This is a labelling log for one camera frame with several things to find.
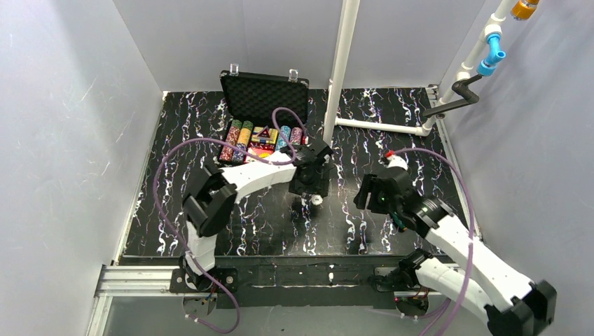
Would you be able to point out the dark blue poker chip stack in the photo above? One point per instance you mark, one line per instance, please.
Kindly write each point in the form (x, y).
(238, 156)

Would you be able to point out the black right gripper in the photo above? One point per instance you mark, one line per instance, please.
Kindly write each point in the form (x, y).
(368, 192)

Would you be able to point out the olive green poker chip stack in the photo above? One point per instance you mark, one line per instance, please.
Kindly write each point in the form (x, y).
(248, 125)
(236, 125)

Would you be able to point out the red dice row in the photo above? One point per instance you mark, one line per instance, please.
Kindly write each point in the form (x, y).
(263, 146)

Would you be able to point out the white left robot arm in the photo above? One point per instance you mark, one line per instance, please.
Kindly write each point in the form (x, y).
(215, 191)

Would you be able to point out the blue yellow card deck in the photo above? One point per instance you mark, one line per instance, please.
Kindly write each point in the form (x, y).
(274, 137)

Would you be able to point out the triangular all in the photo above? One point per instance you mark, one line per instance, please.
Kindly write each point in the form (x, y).
(262, 134)

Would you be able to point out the blue pipe fitting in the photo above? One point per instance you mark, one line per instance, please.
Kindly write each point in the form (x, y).
(495, 55)

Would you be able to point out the white PVC pipe frame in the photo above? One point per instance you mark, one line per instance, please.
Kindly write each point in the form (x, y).
(408, 44)

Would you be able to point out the black poker set case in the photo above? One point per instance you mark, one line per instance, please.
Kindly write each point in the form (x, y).
(265, 100)

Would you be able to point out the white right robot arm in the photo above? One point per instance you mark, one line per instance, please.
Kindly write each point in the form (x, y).
(504, 299)

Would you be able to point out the green handle screwdriver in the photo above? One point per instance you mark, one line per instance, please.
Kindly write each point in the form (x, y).
(398, 223)

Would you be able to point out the red poker chip stack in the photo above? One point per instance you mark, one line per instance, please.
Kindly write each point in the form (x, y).
(226, 153)

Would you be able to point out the white one poker chip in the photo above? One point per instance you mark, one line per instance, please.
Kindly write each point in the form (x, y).
(316, 200)

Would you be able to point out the orange pipe fitting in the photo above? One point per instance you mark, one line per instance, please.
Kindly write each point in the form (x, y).
(522, 10)

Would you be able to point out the light blue poker chip stack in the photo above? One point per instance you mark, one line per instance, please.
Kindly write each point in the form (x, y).
(283, 137)

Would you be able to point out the red playing card deck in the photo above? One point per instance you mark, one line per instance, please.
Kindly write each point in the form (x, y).
(262, 153)

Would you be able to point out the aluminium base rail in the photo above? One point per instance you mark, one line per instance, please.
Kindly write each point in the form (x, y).
(265, 281)

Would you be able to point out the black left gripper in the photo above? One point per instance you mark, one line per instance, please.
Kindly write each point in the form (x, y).
(310, 186)

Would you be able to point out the purple poker chip stack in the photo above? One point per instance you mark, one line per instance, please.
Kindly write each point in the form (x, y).
(296, 136)

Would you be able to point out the yellow poker chip stack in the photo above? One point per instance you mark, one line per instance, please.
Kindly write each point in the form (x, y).
(244, 137)

